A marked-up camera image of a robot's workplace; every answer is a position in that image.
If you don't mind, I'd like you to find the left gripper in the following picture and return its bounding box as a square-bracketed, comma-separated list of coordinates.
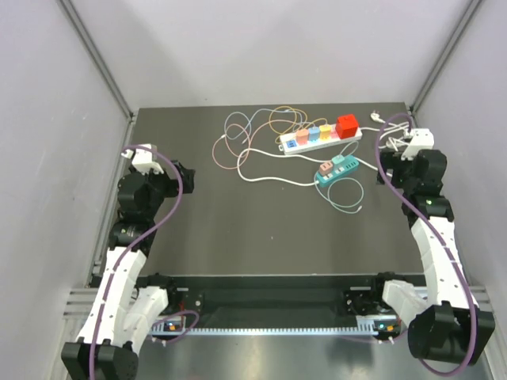
[139, 160, 194, 219]

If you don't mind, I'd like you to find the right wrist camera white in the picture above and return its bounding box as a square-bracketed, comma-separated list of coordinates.
[402, 128, 434, 161]

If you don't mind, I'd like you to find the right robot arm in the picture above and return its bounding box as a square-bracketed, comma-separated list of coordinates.
[369, 149, 495, 365]

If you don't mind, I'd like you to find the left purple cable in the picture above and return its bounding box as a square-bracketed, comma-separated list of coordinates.
[88, 144, 184, 380]

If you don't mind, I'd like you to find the blue charging cable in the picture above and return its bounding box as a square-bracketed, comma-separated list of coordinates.
[223, 107, 298, 148]

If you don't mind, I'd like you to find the mint charger plug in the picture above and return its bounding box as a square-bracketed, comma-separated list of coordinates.
[332, 154, 345, 169]

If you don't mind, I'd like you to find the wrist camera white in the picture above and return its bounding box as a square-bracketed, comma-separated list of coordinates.
[121, 144, 164, 175]
[402, 128, 434, 161]

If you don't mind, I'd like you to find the salmon charger plug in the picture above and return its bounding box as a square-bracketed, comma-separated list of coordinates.
[295, 129, 309, 146]

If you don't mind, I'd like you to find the mint charging cable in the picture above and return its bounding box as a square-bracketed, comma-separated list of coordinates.
[315, 140, 364, 215]

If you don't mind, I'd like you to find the pink charger plug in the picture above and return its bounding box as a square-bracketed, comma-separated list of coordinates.
[318, 161, 334, 177]

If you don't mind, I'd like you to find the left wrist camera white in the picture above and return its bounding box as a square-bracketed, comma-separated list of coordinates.
[121, 144, 164, 175]

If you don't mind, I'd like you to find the purple cable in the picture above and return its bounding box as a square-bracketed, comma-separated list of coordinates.
[88, 144, 184, 380]
[374, 112, 481, 375]

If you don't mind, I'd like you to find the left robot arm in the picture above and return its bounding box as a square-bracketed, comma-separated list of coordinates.
[61, 161, 195, 379]

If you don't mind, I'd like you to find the grey slotted cable duct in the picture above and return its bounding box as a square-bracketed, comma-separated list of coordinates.
[150, 314, 401, 337]

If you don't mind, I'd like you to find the red cube plug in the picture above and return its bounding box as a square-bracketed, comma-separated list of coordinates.
[336, 114, 359, 139]

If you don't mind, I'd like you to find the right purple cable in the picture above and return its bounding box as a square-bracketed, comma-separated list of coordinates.
[374, 112, 481, 375]

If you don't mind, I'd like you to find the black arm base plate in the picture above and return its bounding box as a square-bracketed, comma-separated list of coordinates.
[135, 272, 425, 316]

